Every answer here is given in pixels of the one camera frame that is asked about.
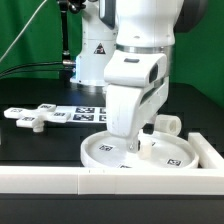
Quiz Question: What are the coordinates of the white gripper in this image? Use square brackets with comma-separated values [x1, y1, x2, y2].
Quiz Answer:
[104, 50, 169, 158]

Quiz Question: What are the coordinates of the white round table top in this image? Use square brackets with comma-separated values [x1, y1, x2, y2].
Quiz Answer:
[80, 131, 199, 169]

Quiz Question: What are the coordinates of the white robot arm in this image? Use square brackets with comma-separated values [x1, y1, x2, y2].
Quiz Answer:
[71, 0, 208, 160]

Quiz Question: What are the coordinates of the white marker sheet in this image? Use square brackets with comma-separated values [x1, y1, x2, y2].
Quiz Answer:
[56, 106, 106, 123]

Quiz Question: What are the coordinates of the white cross-shaped table base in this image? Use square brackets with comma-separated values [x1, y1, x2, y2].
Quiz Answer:
[4, 104, 71, 133]

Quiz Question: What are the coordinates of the white L-shaped fence wall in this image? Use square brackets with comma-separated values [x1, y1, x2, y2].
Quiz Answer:
[0, 133, 224, 195]

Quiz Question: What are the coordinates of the black cable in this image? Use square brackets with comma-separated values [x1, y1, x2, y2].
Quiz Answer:
[0, 61, 76, 80]

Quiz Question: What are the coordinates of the black camera stand pole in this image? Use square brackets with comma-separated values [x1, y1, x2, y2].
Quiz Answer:
[57, 0, 86, 83]

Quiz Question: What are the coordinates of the white cable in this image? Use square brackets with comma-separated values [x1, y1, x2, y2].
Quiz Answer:
[0, 0, 48, 64]

